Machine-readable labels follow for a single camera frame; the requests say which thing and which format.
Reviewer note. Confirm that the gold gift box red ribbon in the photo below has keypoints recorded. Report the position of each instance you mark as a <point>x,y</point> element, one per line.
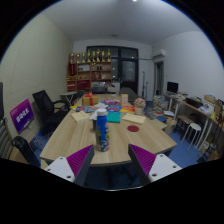
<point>90,100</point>

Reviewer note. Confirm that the white air conditioner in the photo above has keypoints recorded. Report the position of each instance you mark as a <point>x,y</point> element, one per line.
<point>159,53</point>

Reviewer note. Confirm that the pink flowers in white pot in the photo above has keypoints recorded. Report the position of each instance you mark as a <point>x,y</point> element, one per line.
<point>139,104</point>

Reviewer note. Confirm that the black computer monitor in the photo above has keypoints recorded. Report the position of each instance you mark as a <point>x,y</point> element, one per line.
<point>172,87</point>

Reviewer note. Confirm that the low wooden side table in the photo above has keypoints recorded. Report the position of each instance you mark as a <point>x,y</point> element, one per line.
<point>160,124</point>

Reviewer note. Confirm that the white printed booklet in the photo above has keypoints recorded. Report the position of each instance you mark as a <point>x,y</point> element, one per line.
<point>93,115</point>

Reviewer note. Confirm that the small pale yellow book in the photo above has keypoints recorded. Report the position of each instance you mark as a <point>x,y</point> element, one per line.
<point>80,116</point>

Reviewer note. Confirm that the black framed glass door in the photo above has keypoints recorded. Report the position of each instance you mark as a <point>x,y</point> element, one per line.
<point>128,70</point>

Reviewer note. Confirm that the pile of books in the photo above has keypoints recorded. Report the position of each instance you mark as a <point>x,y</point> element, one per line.
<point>160,103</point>

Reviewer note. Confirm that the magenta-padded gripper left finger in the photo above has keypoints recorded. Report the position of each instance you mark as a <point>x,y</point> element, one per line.
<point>61,166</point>

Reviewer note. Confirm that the long wooden side desk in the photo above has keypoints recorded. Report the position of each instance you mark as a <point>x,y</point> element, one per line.
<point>196,108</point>

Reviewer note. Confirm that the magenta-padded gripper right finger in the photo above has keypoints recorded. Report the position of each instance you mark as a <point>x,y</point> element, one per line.
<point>160,166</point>

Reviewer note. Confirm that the purple sign board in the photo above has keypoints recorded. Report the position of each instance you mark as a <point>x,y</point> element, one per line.
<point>21,115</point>

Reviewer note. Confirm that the wooden shelf unit with trophies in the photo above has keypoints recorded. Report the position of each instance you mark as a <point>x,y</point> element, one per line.
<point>88,71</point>

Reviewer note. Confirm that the white round stool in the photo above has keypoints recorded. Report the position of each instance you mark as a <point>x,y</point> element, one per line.
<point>194,126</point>

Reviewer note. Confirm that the flat round red coaster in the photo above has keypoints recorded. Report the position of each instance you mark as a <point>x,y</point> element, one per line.
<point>133,128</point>

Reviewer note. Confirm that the small beige box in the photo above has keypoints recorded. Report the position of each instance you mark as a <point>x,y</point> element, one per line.
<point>124,100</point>

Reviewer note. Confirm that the orange book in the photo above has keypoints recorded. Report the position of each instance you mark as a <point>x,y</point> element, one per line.
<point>127,109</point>

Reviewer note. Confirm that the black office chair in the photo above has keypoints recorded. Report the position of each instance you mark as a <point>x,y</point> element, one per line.
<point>45,105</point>

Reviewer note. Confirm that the blue drink bottle white cap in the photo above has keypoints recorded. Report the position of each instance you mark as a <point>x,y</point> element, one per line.
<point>102,133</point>

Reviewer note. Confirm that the blue fan-shaped leaflet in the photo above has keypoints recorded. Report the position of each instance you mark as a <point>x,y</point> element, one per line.
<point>85,109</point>

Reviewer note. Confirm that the small round white table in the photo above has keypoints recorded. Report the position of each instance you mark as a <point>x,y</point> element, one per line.
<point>68,94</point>

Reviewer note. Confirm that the black tripod stand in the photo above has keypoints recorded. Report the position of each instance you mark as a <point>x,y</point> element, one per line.
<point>144,85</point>

